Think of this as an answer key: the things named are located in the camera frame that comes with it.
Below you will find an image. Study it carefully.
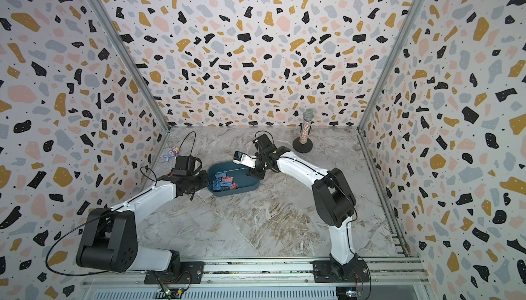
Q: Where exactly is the purple bunny plush toy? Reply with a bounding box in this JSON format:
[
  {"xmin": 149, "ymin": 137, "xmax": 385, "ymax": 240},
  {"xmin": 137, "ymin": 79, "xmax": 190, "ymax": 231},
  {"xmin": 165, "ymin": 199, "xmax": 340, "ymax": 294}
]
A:
[{"xmin": 162, "ymin": 147, "xmax": 179, "ymax": 163}]

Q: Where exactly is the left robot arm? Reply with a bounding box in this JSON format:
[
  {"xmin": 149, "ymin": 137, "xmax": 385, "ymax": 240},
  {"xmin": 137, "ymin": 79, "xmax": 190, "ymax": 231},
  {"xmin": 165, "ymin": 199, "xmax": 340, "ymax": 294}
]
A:
[{"xmin": 75, "ymin": 153, "xmax": 209, "ymax": 281}]

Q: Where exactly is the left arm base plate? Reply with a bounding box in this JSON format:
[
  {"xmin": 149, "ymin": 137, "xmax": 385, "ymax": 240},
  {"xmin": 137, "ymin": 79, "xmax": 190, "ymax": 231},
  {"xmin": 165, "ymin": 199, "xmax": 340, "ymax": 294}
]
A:
[{"xmin": 144, "ymin": 261, "xmax": 205, "ymax": 285}]

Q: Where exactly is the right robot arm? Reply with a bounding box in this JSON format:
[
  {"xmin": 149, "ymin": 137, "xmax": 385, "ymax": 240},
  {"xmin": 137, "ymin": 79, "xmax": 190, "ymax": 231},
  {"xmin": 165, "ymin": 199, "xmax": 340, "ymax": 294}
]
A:
[{"xmin": 233, "ymin": 134, "xmax": 371, "ymax": 283}]

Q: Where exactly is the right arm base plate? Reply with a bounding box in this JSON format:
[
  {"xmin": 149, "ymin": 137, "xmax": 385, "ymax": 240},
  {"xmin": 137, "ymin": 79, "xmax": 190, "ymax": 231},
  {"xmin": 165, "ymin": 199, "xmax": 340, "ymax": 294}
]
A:
[{"xmin": 312, "ymin": 260, "xmax": 371, "ymax": 283}]

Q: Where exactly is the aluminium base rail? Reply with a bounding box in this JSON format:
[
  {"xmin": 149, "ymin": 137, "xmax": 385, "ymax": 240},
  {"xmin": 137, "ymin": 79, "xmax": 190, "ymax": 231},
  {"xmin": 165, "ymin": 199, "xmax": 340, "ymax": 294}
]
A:
[{"xmin": 81, "ymin": 257, "xmax": 435, "ymax": 299}]

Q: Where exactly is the teal plastic storage box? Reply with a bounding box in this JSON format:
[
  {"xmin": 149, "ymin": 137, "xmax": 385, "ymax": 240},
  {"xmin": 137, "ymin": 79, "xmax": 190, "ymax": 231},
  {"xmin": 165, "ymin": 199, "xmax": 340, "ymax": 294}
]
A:
[{"xmin": 208, "ymin": 162, "xmax": 260, "ymax": 197}]

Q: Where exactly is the aluminium frame corner post right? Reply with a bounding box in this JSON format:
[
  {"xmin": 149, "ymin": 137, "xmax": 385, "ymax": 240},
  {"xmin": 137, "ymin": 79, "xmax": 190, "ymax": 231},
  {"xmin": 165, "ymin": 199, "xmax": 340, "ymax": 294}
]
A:
[{"xmin": 357, "ymin": 0, "xmax": 425, "ymax": 132}]

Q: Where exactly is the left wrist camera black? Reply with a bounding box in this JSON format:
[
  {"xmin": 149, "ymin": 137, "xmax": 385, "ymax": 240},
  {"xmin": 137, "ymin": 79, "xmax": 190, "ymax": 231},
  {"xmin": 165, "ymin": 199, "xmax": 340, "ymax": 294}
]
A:
[{"xmin": 171, "ymin": 156, "xmax": 202, "ymax": 177}]

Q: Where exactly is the aluminium frame corner post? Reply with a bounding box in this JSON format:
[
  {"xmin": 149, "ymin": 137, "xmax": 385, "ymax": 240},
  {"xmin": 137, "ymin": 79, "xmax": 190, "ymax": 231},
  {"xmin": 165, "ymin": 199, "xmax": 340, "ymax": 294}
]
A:
[
  {"xmin": 87, "ymin": 0, "xmax": 170, "ymax": 132},
  {"xmin": 357, "ymin": 0, "xmax": 425, "ymax": 132}
]

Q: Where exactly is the aluminium frame corner post left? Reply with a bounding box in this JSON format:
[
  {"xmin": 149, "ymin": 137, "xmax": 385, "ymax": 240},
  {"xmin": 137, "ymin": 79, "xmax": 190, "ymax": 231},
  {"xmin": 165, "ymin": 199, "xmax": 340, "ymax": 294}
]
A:
[{"xmin": 87, "ymin": 0, "xmax": 170, "ymax": 132}]

